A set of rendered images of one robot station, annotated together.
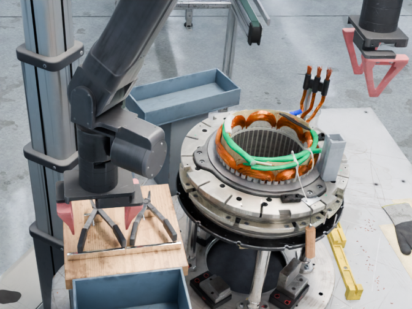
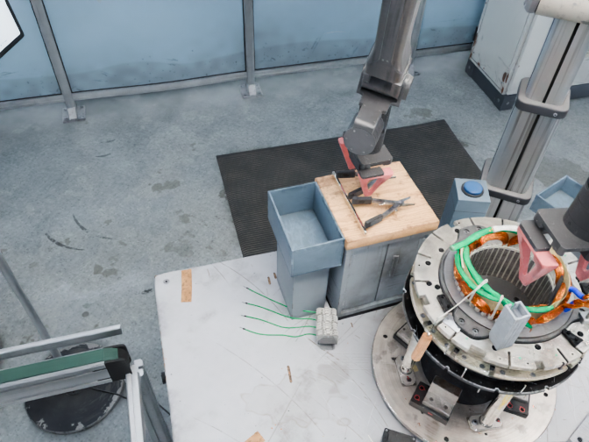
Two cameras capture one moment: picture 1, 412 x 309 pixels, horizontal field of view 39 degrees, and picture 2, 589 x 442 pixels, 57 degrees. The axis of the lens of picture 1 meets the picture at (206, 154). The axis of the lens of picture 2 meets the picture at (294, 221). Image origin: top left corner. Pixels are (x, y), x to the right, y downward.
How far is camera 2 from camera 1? 81 cm
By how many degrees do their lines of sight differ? 61
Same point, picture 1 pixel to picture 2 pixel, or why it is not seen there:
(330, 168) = (496, 330)
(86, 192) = not seen: hidden behind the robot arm
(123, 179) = (375, 157)
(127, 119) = (374, 106)
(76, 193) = not seen: hidden behind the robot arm
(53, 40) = (535, 84)
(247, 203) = (424, 269)
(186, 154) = (474, 221)
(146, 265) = (339, 217)
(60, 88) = (514, 125)
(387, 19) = (575, 214)
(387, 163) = not seen: outside the picture
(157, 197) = (419, 216)
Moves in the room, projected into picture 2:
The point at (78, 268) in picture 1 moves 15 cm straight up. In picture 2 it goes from (326, 181) to (332, 125)
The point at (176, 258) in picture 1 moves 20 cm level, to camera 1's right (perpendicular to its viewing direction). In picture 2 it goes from (352, 234) to (365, 324)
